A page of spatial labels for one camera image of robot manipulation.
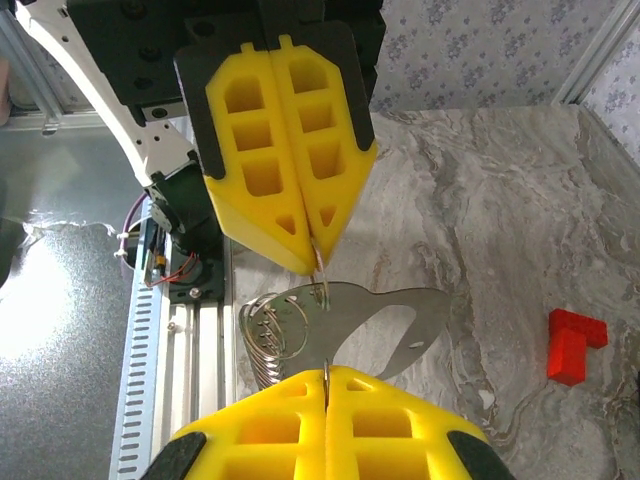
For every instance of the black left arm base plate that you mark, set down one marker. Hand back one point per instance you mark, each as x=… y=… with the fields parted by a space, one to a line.
x=205 y=280

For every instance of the controller board with LED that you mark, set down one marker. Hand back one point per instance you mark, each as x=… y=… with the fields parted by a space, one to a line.
x=156 y=265

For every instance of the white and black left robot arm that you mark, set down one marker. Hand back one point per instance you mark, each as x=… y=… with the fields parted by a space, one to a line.
x=150 y=145

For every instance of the aluminium frame post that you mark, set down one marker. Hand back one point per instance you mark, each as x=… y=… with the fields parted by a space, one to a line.
x=595 y=55

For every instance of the red plastic block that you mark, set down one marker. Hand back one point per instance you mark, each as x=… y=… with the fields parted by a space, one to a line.
x=570 y=350

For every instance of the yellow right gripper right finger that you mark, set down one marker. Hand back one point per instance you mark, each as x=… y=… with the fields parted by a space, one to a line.
x=390 y=405

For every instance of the metal key organizer with rings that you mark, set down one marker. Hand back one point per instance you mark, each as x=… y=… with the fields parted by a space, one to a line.
x=350 y=315

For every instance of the aluminium front rail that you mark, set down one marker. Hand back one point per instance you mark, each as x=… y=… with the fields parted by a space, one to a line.
x=200 y=350

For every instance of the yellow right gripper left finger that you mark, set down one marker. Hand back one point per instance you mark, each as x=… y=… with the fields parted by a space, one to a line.
x=280 y=410

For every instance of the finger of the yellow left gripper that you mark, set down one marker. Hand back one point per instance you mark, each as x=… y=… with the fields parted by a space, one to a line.
x=260 y=230
x=345 y=185

